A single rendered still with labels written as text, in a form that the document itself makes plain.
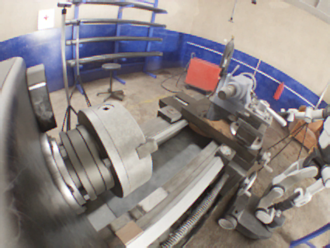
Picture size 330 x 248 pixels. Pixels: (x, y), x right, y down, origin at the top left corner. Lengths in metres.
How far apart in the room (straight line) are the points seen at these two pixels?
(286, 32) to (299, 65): 0.99
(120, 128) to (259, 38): 4.70
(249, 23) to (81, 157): 4.93
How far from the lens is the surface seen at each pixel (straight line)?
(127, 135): 0.29
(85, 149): 0.31
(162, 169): 0.83
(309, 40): 4.90
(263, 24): 4.90
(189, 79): 3.71
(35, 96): 0.39
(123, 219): 0.58
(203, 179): 0.71
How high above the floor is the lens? 1.40
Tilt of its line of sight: 37 degrees down
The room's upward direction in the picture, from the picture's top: 13 degrees clockwise
